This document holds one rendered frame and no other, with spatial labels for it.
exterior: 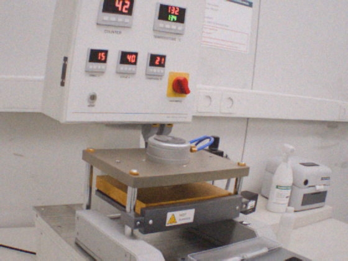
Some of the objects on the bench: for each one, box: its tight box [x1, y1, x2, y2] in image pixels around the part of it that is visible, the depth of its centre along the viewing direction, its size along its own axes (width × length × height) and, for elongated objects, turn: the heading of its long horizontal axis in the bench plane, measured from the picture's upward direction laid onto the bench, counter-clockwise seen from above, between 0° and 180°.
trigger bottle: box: [267, 144, 295, 213], centre depth 164 cm, size 9×8×25 cm
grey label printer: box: [261, 156, 332, 211], centre depth 177 cm, size 25×20×17 cm
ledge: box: [246, 193, 334, 235], centre depth 161 cm, size 30×84×4 cm, turn 89°
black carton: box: [232, 190, 259, 215], centre depth 160 cm, size 6×9×7 cm
